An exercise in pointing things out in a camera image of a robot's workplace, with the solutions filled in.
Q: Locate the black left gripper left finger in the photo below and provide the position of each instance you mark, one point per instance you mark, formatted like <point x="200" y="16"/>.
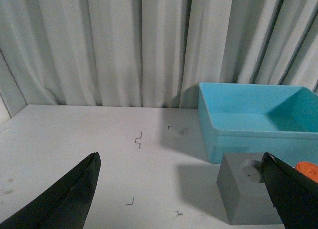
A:
<point x="65" y="204"/>

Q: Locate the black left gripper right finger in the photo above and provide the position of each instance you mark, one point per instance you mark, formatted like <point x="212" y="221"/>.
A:
<point x="293" y="195"/>

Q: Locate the gray block with round hole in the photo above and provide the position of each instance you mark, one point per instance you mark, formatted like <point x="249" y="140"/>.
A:
<point x="243" y="191"/>

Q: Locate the light blue plastic box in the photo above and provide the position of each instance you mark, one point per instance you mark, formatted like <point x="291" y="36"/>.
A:
<point x="250" y="118"/>

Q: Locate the orange cylinder marked 4680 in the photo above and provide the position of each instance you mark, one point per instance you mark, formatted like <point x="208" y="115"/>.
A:
<point x="308" y="169"/>

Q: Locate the white pleated curtain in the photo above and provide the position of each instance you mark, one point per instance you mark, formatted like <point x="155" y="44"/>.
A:
<point x="150" y="53"/>

